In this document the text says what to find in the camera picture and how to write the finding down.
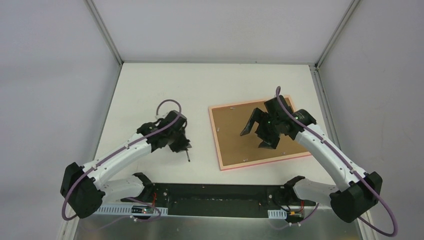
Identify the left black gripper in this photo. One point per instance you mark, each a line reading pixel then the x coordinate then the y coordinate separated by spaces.
pixel 178 140

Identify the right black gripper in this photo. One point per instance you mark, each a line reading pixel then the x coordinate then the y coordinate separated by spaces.
pixel 265 126

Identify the yellow black screwdriver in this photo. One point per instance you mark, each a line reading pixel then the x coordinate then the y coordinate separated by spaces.
pixel 187 156

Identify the pink picture frame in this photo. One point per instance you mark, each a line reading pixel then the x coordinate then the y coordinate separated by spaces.
pixel 235 151

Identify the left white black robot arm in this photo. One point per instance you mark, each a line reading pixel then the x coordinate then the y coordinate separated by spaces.
pixel 101 170

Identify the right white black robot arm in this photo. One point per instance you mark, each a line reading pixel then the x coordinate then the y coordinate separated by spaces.
pixel 354 190

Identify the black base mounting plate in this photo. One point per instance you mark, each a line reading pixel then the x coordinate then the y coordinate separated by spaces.
pixel 221 200

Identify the aluminium front rail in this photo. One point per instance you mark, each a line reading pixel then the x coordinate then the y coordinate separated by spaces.
pixel 85 197

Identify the right white cable duct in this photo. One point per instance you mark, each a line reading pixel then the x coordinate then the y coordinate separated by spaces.
pixel 277 214

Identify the white cable duct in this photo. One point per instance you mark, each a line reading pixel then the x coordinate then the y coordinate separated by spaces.
pixel 131 210
pixel 277 214

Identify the left white cable duct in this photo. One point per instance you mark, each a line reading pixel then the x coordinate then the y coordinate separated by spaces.
pixel 131 210

